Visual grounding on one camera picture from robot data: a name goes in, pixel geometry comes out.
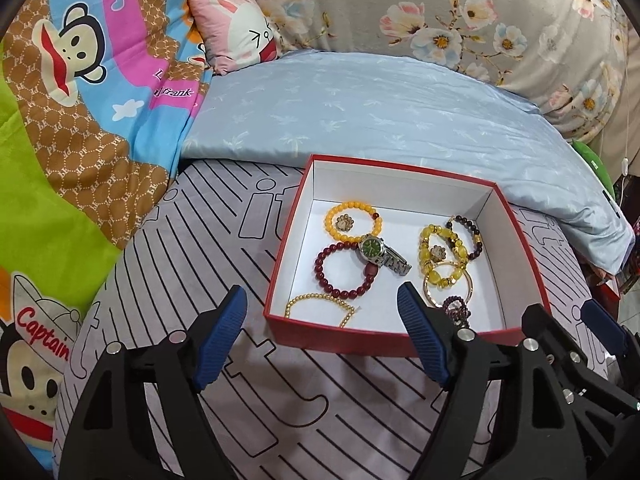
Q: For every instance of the red furniture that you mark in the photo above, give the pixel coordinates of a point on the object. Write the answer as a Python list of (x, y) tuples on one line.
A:
[(612, 287)]

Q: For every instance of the colourful cartoon monkey blanket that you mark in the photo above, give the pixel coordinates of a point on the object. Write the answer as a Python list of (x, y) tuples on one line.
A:
[(75, 160)]

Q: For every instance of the gold bangle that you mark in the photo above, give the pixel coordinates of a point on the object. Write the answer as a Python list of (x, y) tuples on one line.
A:
[(470, 285)]

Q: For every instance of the light blue pillow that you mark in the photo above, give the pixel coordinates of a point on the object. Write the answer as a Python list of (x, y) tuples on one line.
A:
[(375, 105)]

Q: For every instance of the pink rabbit pillow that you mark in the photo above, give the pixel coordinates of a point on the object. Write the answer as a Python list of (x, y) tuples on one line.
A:
[(225, 35)]

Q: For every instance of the green plastic item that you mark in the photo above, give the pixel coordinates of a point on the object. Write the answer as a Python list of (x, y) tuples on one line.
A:
[(590, 160)]

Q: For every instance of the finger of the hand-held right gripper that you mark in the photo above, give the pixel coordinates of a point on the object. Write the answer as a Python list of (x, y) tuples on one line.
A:
[(602, 325), (537, 322)]

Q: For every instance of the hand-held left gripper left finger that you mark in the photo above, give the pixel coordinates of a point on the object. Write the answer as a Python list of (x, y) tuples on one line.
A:
[(220, 340)]

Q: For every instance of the red cardboard box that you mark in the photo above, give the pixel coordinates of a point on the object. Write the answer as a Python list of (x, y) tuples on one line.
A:
[(325, 334)]

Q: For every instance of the silver wristwatch green dial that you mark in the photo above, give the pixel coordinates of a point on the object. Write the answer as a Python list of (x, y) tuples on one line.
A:
[(371, 247)]

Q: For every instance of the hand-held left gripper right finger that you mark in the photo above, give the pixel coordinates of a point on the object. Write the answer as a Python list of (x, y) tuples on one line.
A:
[(422, 335)]

